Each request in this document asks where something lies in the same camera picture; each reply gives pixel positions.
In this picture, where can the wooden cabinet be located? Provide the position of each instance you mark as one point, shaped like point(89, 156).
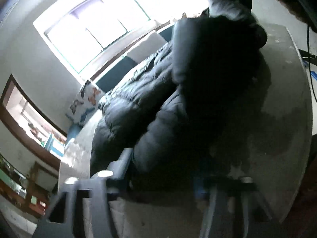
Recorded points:
point(30, 192)

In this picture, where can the wooden door frame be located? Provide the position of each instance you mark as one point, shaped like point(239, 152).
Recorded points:
point(30, 127)

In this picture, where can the butterfly pillow upright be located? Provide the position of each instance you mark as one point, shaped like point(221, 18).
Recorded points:
point(85, 103)

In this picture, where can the black puffer jacket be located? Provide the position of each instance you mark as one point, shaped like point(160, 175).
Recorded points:
point(164, 111)

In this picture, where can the green framed window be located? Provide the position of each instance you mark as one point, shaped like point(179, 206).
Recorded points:
point(78, 31)

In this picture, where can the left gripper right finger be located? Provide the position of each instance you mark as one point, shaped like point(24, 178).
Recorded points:
point(234, 208)

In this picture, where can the grey cushion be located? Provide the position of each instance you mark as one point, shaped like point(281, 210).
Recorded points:
point(146, 47)

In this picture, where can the blue slipper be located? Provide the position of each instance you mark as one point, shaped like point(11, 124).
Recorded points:
point(313, 74)

